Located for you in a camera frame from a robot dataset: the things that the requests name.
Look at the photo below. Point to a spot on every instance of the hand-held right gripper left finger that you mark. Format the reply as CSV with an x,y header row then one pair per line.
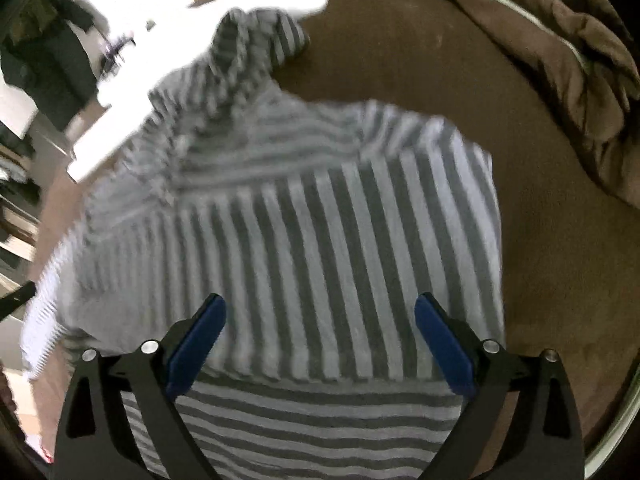
x,y
196,345

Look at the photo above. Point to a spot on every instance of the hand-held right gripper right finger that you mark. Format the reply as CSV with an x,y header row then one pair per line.
x,y
442,345

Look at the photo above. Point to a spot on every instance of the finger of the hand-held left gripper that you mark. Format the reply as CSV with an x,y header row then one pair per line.
x,y
15,300

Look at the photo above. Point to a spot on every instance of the grey striped sweater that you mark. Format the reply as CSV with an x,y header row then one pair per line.
x,y
310,220

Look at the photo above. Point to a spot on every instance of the dark hanging coat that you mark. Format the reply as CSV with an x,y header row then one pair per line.
x,y
45,70

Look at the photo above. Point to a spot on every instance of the white cloth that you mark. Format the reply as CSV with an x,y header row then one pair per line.
x,y
175,25

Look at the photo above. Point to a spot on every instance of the brown fleece blanket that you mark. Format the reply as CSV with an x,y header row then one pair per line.
x,y
550,35

